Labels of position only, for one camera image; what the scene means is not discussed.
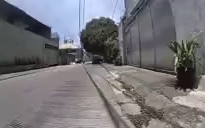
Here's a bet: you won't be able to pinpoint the large dark green tree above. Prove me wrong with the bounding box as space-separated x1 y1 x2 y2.
79 16 123 64

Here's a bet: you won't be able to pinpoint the grey walled building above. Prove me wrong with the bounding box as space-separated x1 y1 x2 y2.
0 0 61 76

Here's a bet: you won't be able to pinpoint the vehicle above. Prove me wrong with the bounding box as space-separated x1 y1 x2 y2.
91 54 105 65

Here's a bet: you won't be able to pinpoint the narrow concrete pavement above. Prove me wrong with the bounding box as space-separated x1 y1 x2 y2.
0 64 65 84

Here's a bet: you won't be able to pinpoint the tall grey concrete wall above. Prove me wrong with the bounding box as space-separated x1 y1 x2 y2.
118 0 205 76

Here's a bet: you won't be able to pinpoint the cracked concrete pavement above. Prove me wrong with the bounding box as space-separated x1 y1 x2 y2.
101 63 205 128

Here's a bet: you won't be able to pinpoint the concrete kerb strip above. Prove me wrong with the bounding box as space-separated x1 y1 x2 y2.
81 63 148 128

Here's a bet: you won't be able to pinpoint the potted plant in dark pot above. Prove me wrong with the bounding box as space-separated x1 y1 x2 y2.
166 31 203 90

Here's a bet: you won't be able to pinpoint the overhead wires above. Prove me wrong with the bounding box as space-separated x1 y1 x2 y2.
77 0 128 51

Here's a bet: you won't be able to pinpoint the pale building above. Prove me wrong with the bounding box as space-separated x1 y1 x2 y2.
58 42 85 65

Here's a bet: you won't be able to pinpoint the grey concrete road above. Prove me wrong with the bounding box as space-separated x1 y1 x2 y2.
0 63 119 128

